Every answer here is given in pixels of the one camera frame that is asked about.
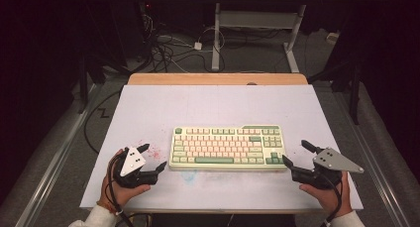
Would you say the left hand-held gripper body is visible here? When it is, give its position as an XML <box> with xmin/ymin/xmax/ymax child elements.
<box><xmin>113</xmin><ymin>147</ymin><xmax>159</xmax><ymax>189</ymax></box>

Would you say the tangle of floor cables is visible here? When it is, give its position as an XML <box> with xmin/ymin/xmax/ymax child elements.
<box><xmin>138</xmin><ymin>2</ymin><xmax>229</xmax><ymax>73</ymax></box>

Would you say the cream green pink keyboard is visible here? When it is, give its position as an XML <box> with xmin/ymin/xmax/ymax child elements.
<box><xmin>168</xmin><ymin>124</ymin><xmax>287</xmax><ymax>172</ymax></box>

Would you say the white metal desk frame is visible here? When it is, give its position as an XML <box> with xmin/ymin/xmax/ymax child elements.
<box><xmin>211</xmin><ymin>2</ymin><xmax>307</xmax><ymax>73</ymax></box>

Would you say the left hand-held gripper black cable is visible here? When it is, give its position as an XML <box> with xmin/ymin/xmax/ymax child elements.
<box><xmin>106</xmin><ymin>150</ymin><xmax>136</xmax><ymax>227</ymax></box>

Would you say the right hand-held gripper black cable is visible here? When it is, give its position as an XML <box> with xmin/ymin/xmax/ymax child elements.
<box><xmin>315</xmin><ymin>171</ymin><xmax>343</xmax><ymax>227</ymax></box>

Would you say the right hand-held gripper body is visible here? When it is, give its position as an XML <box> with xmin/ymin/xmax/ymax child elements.
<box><xmin>290</xmin><ymin>147</ymin><xmax>365</xmax><ymax>190</ymax></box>

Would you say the wooden table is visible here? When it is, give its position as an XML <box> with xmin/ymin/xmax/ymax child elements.
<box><xmin>79</xmin><ymin>72</ymin><xmax>365</xmax><ymax>215</ymax></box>

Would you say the black floor cable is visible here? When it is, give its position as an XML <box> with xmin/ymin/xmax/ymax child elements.
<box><xmin>82</xmin><ymin>89</ymin><xmax>123</xmax><ymax>155</ymax></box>

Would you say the person's right hand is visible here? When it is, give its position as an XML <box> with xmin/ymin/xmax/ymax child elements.
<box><xmin>299</xmin><ymin>170</ymin><xmax>353</xmax><ymax>219</ymax></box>

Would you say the black metal stand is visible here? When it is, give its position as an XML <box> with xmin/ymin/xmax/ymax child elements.
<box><xmin>308</xmin><ymin>59</ymin><xmax>362</xmax><ymax>126</ymax></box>
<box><xmin>76</xmin><ymin>50</ymin><xmax>133</xmax><ymax>115</ymax></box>

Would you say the hand-held gripper black cable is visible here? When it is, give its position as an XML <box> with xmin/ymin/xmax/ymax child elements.
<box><xmin>315</xmin><ymin>171</ymin><xmax>343</xmax><ymax>227</ymax></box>
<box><xmin>106</xmin><ymin>150</ymin><xmax>136</xmax><ymax>227</ymax></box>

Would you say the person's left hand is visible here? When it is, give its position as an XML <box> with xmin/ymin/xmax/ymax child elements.
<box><xmin>98</xmin><ymin>148</ymin><xmax>153</xmax><ymax>212</ymax></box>

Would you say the aluminium floor rail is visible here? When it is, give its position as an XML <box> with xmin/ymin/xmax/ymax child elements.
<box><xmin>14</xmin><ymin>83</ymin><xmax>102</xmax><ymax>227</ymax></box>
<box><xmin>332</xmin><ymin>91</ymin><xmax>412</xmax><ymax>227</ymax></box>

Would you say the white table cover board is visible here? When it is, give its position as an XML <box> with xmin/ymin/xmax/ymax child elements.
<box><xmin>79</xmin><ymin>84</ymin><xmax>365</xmax><ymax>211</ymax></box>

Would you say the orange bracelet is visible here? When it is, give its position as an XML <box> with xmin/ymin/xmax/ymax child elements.
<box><xmin>96</xmin><ymin>200</ymin><xmax>117</xmax><ymax>215</ymax></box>

